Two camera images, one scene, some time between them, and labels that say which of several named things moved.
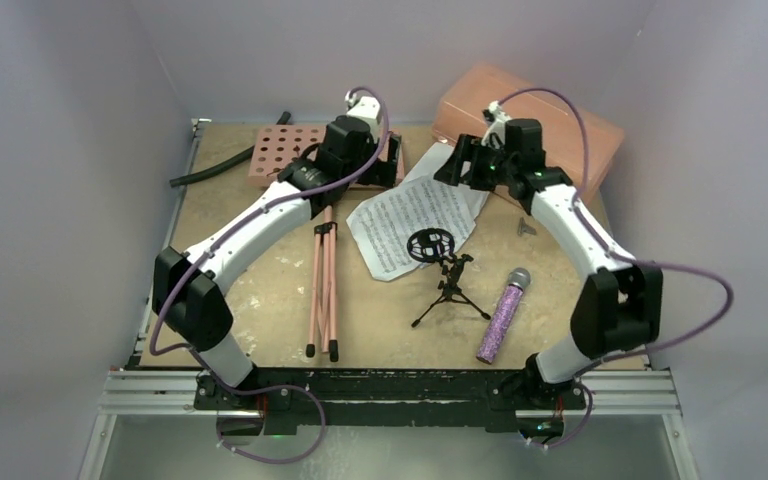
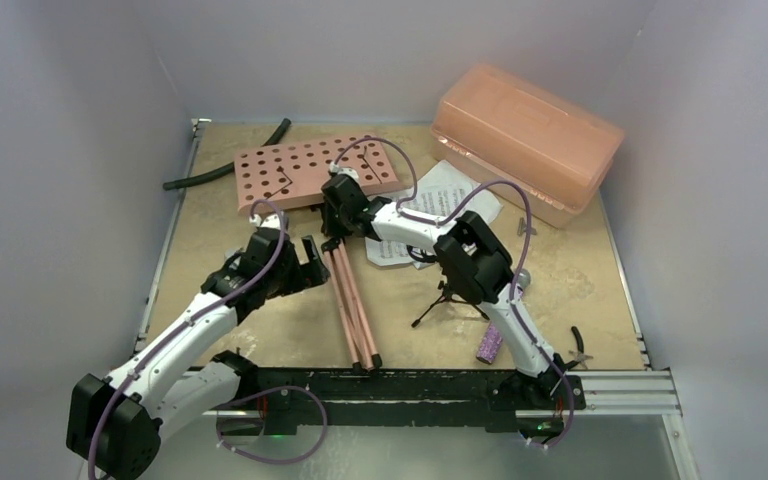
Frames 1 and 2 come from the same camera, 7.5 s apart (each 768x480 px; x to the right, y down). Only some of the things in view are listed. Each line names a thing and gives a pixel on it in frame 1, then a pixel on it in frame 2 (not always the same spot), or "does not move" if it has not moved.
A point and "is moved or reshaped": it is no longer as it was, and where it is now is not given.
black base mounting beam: x=384 y=397 does not move
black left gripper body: x=359 y=168 to x=281 y=281
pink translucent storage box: x=578 y=144 does not move
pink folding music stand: x=279 y=147 is moved or reshaped
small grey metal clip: x=523 y=228 does not move
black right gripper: x=462 y=158 to x=332 y=216
